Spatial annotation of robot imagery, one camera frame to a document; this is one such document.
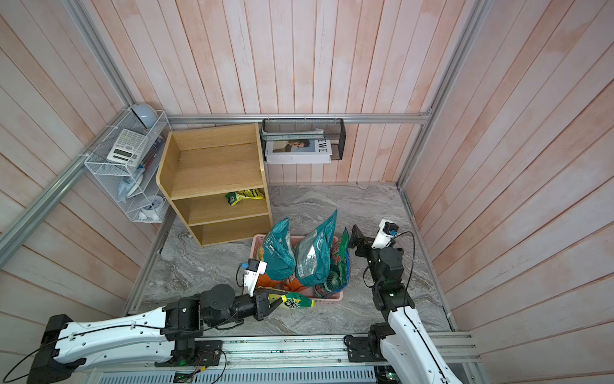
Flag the aluminium front rail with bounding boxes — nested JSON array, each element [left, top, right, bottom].
[[78, 330, 485, 384]]

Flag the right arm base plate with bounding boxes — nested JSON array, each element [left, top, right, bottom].
[[343, 335, 385, 363]]

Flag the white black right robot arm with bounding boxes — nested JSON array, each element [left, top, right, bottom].
[[344, 219, 460, 383]]

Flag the teal orange fertilizer bag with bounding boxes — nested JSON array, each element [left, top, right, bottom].
[[257, 218, 296, 287], [294, 211, 337, 287]]

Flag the wooden shelf unit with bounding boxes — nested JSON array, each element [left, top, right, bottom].
[[156, 123, 273, 246]]

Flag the grey blue bowl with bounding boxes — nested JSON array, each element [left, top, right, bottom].
[[130, 103, 158, 130]]

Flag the white magazine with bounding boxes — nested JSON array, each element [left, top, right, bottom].
[[262, 129, 334, 165]]

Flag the pale blue cloth item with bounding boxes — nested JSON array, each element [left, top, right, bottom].
[[118, 170, 144, 203]]

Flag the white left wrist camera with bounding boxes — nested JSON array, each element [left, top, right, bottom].
[[241, 259, 267, 297]]

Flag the white calculator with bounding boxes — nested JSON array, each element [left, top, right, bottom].
[[106, 129, 146, 167]]

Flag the yellow green packet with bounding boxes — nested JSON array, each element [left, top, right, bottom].
[[268, 292, 315, 308], [225, 189, 265, 206]]

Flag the pink plastic basket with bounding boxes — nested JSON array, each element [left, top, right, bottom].
[[243, 235, 344, 306]]

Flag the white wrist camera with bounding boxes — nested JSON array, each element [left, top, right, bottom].
[[241, 259, 267, 297], [371, 219, 399, 250]]

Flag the dark wall magazine holder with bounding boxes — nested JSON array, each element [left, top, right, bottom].
[[260, 118, 346, 162]]

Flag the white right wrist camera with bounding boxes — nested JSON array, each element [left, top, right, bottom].
[[371, 219, 399, 250]]

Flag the green blue soil bag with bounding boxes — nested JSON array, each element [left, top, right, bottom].
[[313, 229, 350, 298]]

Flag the white wire wall rack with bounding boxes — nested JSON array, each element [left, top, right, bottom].
[[85, 108, 171, 224]]

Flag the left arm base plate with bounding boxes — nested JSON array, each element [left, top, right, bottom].
[[154, 339, 223, 367]]

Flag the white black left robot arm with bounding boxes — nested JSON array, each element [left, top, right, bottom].
[[27, 284, 284, 383]]

